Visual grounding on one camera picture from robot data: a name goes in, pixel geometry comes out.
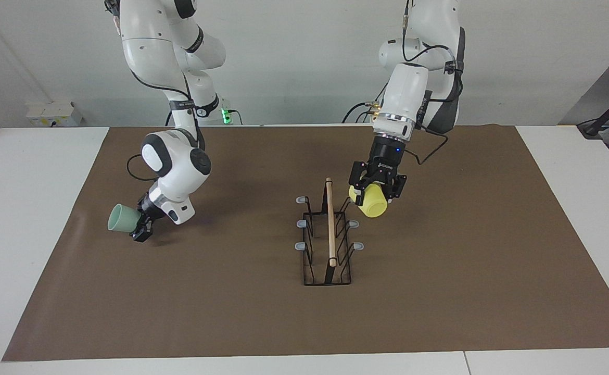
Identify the pale green plastic cup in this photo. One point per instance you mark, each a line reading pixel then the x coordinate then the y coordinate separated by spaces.
pixel 122 219

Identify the yellow plastic cup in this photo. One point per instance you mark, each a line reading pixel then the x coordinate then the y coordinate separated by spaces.
pixel 373 203

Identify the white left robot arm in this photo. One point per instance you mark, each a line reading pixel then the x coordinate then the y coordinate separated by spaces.
pixel 408 88

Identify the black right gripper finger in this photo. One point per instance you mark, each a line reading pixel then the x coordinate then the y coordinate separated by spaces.
pixel 143 229

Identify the brown table mat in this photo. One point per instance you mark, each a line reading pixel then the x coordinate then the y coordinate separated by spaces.
pixel 221 291

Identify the white power box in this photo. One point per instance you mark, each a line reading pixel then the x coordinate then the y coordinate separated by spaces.
pixel 54 112

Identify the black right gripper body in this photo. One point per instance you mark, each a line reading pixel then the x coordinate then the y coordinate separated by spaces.
pixel 149 208

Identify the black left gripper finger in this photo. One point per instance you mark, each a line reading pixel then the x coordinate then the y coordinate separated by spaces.
pixel 359 177
pixel 397 187

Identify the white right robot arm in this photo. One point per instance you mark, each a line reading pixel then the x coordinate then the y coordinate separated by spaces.
pixel 177 166

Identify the black stand with pole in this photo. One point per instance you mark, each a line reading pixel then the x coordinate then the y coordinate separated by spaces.
pixel 591 128

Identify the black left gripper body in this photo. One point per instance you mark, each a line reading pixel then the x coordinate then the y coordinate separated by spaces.
pixel 385 156

